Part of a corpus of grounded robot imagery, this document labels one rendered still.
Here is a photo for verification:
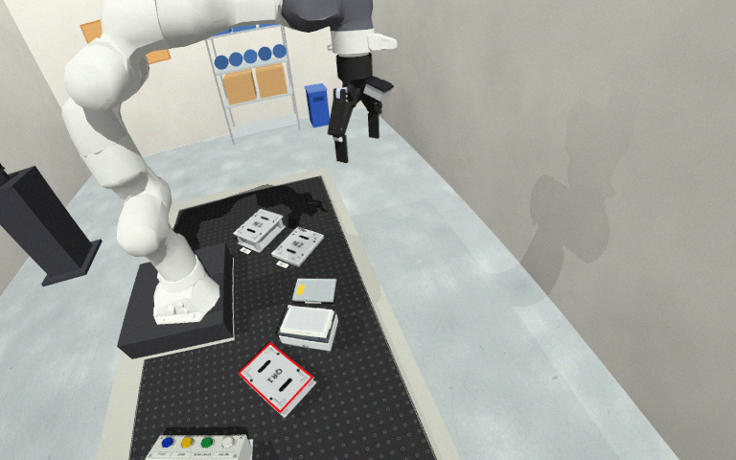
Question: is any white operator button panel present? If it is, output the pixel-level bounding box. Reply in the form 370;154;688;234
145;435;253;460

